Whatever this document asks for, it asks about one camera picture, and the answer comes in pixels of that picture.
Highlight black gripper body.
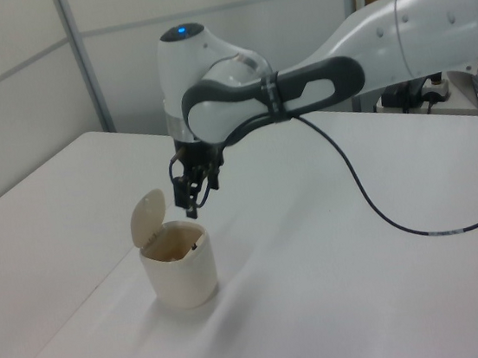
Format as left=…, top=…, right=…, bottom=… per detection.
left=171, top=135, right=227, bottom=178

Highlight small cream bin with lid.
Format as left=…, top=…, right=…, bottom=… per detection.
left=126, top=181, right=223, bottom=316

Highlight black cable strap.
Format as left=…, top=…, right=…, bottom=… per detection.
left=259, top=69, right=292, bottom=126

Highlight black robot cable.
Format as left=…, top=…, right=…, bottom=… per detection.
left=216, top=86, right=478, bottom=263

